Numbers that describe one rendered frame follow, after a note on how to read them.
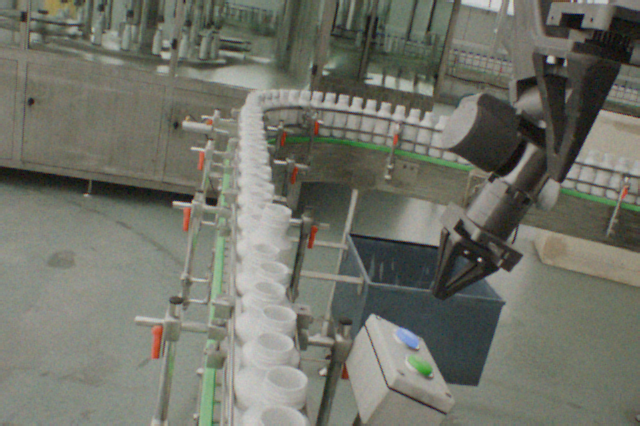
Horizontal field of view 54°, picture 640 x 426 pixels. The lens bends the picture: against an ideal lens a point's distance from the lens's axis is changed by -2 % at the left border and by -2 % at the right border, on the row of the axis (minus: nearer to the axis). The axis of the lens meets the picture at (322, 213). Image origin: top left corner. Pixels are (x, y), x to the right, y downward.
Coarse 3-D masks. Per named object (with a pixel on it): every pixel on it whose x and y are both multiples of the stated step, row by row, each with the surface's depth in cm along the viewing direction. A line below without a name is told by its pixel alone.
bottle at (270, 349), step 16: (256, 336) 59; (272, 336) 61; (256, 352) 58; (272, 352) 57; (288, 352) 58; (256, 368) 58; (240, 384) 59; (256, 384) 58; (240, 400) 59; (256, 400) 58; (240, 416) 59
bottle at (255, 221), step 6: (252, 216) 92; (258, 216) 93; (252, 222) 91; (258, 222) 90; (246, 228) 92; (252, 228) 91; (246, 240) 92; (240, 246) 92; (246, 246) 91; (240, 252) 91; (240, 258) 92; (240, 264) 92; (240, 270) 92
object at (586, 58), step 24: (552, 48) 36; (576, 48) 34; (600, 48) 34; (624, 48) 37; (552, 72) 37; (576, 72) 33; (600, 72) 33; (552, 96) 38; (576, 96) 34; (600, 96) 34; (552, 120) 38; (576, 120) 35; (552, 144) 38; (576, 144) 36; (552, 168) 38
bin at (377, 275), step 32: (352, 256) 152; (384, 256) 166; (416, 256) 167; (352, 288) 147; (384, 288) 134; (416, 288) 135; (480, 288) 151; (320, 320) 163; (352, 320) 143; (416, 320) 138; (448, 320) 139; (480, 320) 140; (448, 352) 141; (480, 352) 142
